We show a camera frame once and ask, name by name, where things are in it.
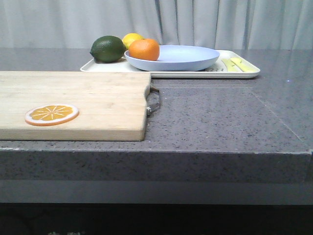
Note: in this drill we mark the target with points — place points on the grey curtain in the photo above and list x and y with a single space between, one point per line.
220 24

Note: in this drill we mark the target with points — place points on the light blue plate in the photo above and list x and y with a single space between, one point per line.
177 58

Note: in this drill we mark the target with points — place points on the yellow lemon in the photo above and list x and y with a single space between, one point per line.
130 38

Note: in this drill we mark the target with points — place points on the orange slice coaster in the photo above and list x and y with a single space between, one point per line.
52 114

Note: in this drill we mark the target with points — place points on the white rectangular tray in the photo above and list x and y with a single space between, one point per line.
217 70

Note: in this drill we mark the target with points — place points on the orange fruit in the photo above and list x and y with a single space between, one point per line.
145 49

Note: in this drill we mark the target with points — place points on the pale yellow food strip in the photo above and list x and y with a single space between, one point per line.
230 66

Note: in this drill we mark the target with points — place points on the wooden cutting board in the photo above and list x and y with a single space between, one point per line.
109 106

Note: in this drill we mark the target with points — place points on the dark green lime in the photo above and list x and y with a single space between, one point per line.
107 49

